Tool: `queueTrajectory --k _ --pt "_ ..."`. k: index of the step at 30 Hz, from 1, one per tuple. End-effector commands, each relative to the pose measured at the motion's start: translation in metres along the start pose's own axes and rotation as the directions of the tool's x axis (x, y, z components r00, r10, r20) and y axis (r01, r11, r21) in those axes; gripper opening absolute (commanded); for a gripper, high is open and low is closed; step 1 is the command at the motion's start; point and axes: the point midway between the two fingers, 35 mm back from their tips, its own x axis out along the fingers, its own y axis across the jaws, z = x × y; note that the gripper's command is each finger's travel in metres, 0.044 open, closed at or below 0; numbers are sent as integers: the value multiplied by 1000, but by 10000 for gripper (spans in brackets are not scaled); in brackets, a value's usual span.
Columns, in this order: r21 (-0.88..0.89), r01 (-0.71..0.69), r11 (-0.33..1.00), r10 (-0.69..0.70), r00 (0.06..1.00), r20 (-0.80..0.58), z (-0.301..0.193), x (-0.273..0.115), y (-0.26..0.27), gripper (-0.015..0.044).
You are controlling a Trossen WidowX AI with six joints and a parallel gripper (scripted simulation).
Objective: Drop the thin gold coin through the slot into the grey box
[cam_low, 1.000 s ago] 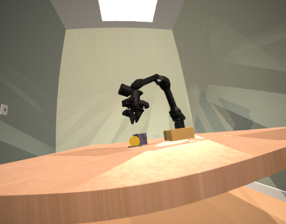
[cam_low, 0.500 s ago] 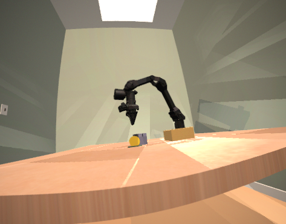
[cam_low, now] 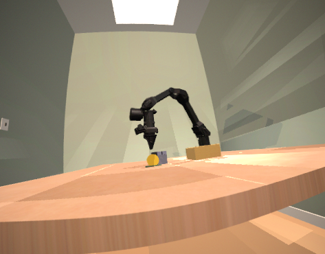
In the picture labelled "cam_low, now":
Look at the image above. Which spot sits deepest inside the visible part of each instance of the gold coin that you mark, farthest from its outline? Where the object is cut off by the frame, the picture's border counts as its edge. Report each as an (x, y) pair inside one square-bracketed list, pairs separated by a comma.
[(152, 159)]

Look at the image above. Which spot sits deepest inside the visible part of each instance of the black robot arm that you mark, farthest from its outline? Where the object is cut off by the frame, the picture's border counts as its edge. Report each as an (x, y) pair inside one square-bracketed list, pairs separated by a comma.
[(181, 96)]

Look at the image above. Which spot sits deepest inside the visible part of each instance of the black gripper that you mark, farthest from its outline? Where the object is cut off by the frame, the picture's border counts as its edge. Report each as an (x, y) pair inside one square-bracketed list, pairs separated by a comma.
[(150, 131)]

